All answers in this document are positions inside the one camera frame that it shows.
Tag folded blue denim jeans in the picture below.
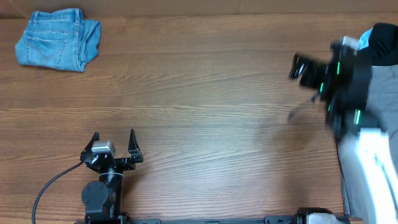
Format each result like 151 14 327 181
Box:
15 8 101 72

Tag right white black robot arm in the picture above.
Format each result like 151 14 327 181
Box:
289 41 397 223

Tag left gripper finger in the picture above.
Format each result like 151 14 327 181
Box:
127 129 141 156
81 132 100 154

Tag light blue t-shirt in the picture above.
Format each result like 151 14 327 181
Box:
358 29 373 50

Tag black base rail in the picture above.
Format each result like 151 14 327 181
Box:
77 213 350 224

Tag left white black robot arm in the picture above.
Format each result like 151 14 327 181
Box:
80 129 144 224

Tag black t-shirt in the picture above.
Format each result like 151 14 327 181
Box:
358 23 397 66

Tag grey khaki shorts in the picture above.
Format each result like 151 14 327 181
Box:
341 65 397 218

